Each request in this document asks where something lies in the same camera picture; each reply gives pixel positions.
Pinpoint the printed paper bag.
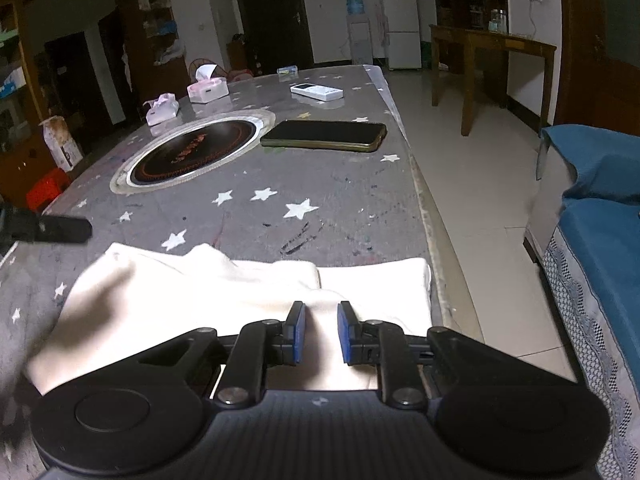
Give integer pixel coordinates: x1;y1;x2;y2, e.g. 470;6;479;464
39;116;84;173

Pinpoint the cream sweatshirt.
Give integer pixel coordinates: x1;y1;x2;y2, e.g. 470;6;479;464
25;242;433;397

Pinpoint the round built-in induction cooktop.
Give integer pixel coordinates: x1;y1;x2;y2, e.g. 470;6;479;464
110;109;277;196

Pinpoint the white tissue box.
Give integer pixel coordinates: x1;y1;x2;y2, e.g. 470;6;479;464
187;65;230;104
144;93;180;127

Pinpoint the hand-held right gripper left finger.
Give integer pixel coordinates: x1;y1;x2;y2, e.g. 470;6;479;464
100;301;307;411

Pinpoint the black smartphone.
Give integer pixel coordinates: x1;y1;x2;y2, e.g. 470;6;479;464
260;120;388;153

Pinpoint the blue covered sofa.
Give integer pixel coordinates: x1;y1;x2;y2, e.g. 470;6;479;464
522;125;640;480

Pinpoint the water dispenser with blue bottle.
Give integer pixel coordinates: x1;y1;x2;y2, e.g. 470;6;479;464
345;0;375;66

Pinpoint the wooden open shelf cabinet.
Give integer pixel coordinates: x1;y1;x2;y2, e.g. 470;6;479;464
134;0;189;112

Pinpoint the wooden glass-panel door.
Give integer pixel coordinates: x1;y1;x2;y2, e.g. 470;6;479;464
552;0;640;137

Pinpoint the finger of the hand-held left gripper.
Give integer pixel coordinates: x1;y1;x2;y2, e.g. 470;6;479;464
0;206;94;247

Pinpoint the wooden side table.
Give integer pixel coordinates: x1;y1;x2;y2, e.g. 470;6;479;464
430;24;557;137

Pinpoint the pink mesh food cover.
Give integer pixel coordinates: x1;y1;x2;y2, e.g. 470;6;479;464
189;58;257;84

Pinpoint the white refrigerator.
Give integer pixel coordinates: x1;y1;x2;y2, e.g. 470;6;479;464
379;0;422;71

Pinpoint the dark entrance door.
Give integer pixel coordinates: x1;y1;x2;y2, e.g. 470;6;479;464
232;0;315;78

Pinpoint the white remote control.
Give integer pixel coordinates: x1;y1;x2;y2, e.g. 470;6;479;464
290;82;344;102

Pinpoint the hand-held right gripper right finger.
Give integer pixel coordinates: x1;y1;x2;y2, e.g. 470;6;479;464
336;301;541;409

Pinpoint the red plastic stool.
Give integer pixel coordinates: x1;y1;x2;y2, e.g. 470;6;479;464
25;167;71;212

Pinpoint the grey star-print table cover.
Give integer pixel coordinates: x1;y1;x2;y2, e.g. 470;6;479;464
0;64;446;480

